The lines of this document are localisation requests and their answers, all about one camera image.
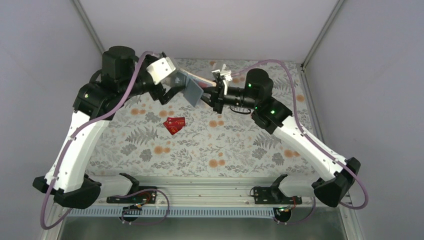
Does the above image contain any grey slotted cable duct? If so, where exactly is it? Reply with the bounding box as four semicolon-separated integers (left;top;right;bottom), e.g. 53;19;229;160
68;206;275;219

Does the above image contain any red credit card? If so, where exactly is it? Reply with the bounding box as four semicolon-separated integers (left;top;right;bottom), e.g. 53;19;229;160
166;126;183;136
163;117;186;129

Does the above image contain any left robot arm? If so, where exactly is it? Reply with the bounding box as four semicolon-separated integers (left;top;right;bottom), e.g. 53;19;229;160
32;46;182;209

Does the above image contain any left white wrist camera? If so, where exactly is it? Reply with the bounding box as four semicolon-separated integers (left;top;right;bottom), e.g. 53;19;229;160
146;57;177;85

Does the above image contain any aluminium mounting rail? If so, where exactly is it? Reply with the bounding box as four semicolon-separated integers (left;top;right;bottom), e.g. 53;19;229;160
54;182;352;208

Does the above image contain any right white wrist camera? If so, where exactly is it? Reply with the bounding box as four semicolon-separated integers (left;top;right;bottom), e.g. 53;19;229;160
211;61;233;96

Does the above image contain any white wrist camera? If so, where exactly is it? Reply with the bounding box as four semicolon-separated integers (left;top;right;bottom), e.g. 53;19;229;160
146;57;177;85
211;61;233;96

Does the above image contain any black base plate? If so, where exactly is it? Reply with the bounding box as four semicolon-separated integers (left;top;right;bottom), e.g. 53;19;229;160
249;186;303;205
106;186;157;205

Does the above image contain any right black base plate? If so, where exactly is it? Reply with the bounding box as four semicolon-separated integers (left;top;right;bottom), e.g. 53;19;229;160
249;186;303;205

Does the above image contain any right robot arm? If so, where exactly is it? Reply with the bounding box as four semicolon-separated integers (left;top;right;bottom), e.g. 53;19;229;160
202;68;361;208

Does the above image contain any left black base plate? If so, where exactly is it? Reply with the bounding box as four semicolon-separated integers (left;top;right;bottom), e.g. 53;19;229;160
106;186;157;205

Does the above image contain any floral patterned table mat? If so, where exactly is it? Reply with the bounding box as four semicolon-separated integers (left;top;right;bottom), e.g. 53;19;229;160
86;57;316;178

